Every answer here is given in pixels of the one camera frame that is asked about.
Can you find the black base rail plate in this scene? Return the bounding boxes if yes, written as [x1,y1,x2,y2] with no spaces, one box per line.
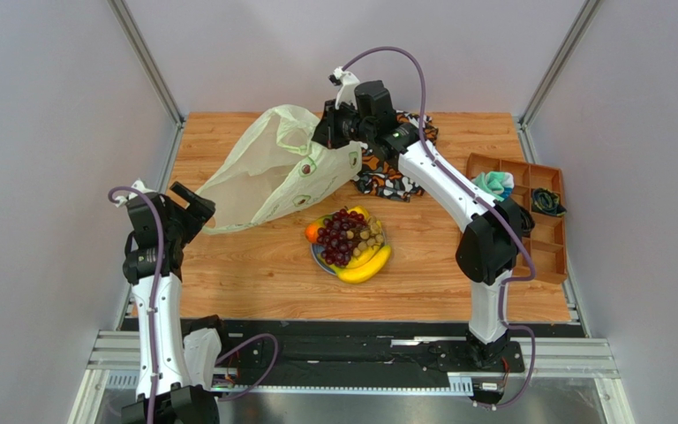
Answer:
[120,317,587,390]

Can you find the red grape bunch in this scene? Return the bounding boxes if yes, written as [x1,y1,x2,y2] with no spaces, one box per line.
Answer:
[313,208,369,268]

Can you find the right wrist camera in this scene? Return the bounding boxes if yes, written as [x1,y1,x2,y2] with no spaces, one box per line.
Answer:
[329,67,360,110]

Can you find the yellow banana bunch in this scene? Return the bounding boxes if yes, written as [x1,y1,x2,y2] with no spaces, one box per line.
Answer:
[332,206,391,284]

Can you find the navy yellow rolled tie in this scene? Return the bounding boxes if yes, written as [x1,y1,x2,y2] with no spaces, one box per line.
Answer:
[531,187,567,217]

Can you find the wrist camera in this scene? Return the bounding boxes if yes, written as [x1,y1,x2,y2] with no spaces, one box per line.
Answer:
[329,67,360,110]
[108,179,154,208]

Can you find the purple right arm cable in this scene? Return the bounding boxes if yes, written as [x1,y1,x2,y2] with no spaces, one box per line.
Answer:
[342,46,537,411]

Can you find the orange tangerine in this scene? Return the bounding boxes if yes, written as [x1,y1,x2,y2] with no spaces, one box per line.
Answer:
[305,220,322,244]

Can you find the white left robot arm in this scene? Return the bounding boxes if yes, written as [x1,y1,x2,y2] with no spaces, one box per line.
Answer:
[109,179,222,423]

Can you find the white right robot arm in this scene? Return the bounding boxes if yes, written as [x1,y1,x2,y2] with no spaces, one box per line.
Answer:
[313,79,522,345]

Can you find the upper teal white sock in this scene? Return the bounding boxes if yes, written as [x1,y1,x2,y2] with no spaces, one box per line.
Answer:
[471,171,516,190]

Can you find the blue plate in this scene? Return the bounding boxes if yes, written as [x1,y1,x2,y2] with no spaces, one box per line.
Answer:
[310,244,336,276]

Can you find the pale green plastic bag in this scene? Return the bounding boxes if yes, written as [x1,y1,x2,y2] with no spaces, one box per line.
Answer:
[196,104,362,235]

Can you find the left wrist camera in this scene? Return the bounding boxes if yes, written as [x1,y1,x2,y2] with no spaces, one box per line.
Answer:
[108,179,154,208]

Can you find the lower teal white sock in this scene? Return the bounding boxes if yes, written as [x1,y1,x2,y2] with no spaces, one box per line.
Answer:
[476,181,512,201]

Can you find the camouflage patterned shorts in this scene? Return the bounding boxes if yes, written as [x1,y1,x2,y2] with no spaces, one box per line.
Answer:
[351,110,439,202]

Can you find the dark brown rolled tie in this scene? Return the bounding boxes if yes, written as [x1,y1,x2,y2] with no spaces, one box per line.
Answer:
[519,205,536,238]

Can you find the teal white sock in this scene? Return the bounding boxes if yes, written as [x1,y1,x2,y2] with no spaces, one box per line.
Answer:
[471,171,516,190]
[476,181,512,201]

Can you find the wooden compartment organizer tray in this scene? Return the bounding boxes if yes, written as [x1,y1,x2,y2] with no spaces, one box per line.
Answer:
[465,154,568,284]

